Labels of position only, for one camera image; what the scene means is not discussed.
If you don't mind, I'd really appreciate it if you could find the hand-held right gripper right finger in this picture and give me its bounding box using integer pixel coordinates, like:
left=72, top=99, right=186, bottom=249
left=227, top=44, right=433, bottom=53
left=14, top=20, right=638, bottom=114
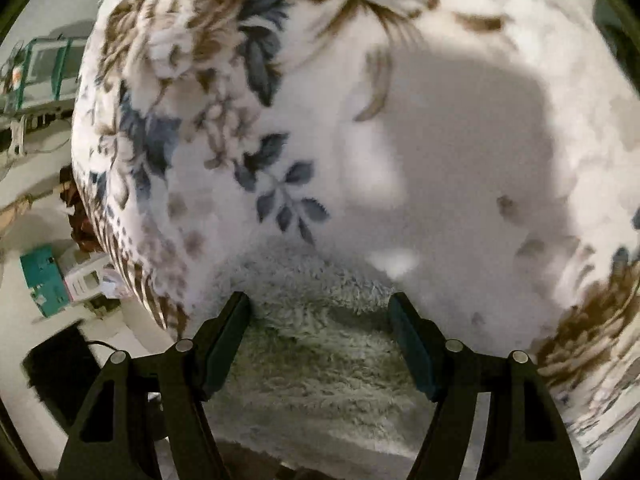
left=389, top=291, right=583, bottom=480

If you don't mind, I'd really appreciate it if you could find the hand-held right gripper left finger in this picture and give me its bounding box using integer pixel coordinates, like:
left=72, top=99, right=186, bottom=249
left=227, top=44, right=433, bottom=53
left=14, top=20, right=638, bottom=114
left=57, top=291, right=252, bottom=480

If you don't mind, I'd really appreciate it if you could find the white box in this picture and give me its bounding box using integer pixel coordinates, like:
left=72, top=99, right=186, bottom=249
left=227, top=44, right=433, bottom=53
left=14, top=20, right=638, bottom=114
left=59, top=252, right=115, bottom=307

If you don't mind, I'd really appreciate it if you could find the black floor mat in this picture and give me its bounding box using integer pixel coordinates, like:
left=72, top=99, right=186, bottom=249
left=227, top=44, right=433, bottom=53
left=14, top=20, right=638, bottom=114
left=22, top=322, right=168, bottom=442

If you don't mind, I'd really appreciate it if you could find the floral printed blanket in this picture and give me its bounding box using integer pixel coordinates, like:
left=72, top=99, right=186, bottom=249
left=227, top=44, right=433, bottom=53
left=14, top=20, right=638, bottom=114
left=70, top=0, right=640, bottom=461

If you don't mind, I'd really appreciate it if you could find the teal box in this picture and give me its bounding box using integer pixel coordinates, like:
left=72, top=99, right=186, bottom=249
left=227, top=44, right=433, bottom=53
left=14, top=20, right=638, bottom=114
left=20, top=244, right=69, bottom=319

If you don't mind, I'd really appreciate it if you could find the wooden stick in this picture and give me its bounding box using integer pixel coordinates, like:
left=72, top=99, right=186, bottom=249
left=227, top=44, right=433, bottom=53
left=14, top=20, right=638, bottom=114
left=0, top=185, right=76, bottom=228

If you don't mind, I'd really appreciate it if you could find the teal shelf rack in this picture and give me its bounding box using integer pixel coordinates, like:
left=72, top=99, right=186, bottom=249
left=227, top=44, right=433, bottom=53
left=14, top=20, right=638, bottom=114
left=22, top=35, right=87, bottom=112

